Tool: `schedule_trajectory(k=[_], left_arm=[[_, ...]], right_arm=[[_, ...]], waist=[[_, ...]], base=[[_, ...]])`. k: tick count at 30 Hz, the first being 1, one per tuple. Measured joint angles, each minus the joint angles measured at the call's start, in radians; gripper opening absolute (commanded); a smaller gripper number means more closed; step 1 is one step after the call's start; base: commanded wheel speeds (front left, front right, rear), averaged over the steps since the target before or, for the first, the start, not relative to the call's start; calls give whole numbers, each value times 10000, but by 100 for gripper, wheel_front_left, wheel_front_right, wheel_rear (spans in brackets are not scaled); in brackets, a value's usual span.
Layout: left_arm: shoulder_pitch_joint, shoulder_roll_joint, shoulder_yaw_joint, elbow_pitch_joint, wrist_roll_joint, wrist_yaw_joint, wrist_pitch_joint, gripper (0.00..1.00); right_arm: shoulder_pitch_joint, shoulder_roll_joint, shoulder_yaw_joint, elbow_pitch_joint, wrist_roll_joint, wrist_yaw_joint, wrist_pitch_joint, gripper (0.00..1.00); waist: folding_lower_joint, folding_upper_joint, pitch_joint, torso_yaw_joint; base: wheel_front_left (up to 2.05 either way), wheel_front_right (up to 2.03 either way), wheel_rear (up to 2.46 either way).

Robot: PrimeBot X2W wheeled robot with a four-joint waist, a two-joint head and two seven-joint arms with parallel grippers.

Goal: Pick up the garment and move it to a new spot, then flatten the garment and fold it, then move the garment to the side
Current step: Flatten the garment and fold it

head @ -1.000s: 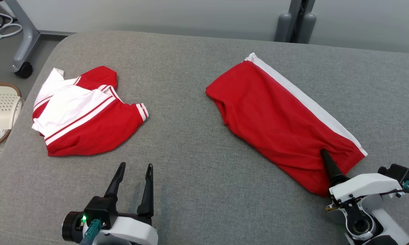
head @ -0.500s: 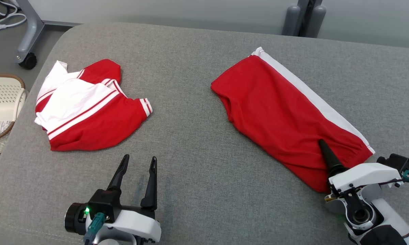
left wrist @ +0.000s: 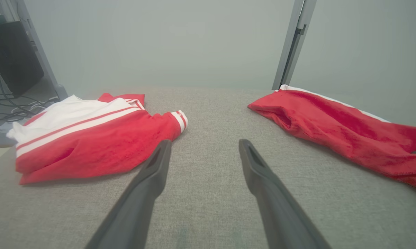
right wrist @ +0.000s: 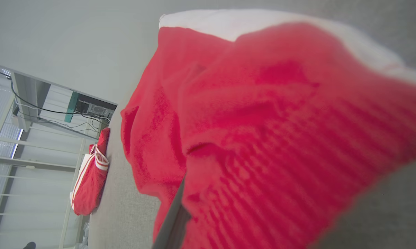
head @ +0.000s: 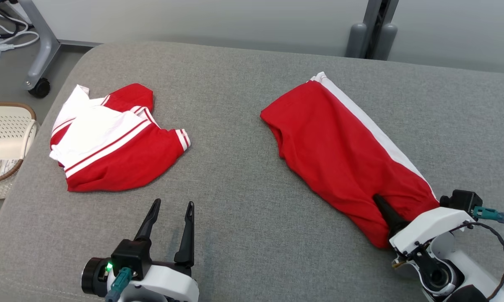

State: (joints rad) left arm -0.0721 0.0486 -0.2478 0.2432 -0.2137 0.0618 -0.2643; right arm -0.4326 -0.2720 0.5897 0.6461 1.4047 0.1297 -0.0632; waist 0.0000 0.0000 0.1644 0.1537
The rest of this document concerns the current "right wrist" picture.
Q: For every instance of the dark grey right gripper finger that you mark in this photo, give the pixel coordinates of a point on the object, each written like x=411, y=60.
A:
x=173, y=224

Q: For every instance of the grey desk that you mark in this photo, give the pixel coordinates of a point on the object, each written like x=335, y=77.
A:
x=28, y=90

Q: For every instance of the white metal rack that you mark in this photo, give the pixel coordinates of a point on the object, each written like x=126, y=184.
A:
x=35, y=145

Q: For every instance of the red and white shirt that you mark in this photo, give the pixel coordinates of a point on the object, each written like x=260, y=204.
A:
x=88, y=186

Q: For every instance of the black computer case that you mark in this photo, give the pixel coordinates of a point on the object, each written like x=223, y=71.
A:
x=95, y=110

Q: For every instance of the red shorts with white stripe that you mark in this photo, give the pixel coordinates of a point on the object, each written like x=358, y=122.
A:
x=263, y=138

